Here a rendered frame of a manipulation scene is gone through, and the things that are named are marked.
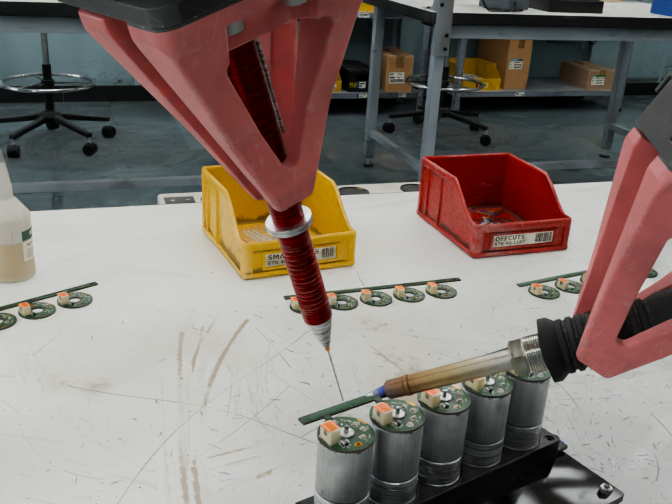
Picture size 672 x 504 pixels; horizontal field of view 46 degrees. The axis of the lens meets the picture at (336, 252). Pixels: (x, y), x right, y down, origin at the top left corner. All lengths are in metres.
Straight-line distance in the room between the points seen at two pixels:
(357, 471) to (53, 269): 0.38
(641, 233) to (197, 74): 0.15
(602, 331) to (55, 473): 0.28
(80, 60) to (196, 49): 4.55
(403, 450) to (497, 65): 4.79
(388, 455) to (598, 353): 0.11
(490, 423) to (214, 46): 0.25
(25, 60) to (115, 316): 4.21
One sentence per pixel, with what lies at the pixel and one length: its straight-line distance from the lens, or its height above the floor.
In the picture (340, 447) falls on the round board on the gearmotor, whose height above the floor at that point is 0.81.
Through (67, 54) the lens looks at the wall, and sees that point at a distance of 4.74.
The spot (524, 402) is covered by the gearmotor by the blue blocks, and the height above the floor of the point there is 0.80.
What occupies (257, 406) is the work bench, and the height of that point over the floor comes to 0.75.
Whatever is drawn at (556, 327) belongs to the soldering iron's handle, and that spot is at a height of 0.88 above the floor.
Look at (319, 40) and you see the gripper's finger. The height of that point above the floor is 0.98.
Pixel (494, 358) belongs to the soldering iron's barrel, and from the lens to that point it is 0.31.
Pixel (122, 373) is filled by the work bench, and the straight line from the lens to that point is 0.51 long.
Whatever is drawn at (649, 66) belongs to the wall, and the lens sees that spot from 6.17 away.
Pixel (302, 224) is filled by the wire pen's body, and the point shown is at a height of 0.92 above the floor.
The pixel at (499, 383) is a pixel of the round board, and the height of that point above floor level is 0.81.
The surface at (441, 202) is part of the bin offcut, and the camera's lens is 0.75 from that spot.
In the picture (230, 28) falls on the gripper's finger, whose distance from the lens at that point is 0.21.
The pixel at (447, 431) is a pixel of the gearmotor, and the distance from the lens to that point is 0.37.
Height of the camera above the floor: 1.01
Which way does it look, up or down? 23 degrees down
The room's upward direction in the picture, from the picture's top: 3 degrees clockwise
